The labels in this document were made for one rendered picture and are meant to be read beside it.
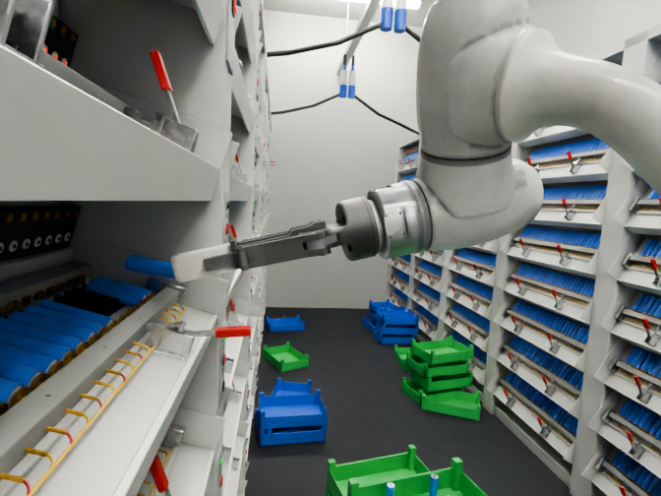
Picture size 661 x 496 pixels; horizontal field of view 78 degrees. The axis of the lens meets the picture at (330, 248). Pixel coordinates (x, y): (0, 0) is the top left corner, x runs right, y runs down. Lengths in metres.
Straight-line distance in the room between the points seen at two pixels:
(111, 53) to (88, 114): 0.44
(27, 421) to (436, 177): 0.41
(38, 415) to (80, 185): 0.14
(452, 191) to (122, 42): 0.45
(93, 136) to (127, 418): 0.20
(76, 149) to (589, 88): 0.37
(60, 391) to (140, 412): 0.06
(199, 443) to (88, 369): 0.36
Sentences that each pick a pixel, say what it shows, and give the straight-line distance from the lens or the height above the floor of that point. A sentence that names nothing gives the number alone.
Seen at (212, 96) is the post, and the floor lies 1.23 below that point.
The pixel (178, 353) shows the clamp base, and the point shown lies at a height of 0.94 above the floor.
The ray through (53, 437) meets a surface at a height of 0.95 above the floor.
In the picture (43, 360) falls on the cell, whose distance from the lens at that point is 0.36.
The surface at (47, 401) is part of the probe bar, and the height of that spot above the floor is 0.97.
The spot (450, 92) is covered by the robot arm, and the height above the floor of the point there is 1.21.
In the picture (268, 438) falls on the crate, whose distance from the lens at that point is 2.04.
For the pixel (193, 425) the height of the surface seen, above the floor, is 0.77.
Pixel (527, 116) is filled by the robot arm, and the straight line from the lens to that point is 0.43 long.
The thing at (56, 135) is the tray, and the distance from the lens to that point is 0.19.
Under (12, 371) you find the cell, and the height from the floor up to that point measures 0.98.
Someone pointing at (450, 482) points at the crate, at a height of 0.42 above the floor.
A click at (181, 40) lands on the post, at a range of 0.62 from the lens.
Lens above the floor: 1.10
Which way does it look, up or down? 6 degrees down
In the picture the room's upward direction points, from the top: 3 degrees clockwise
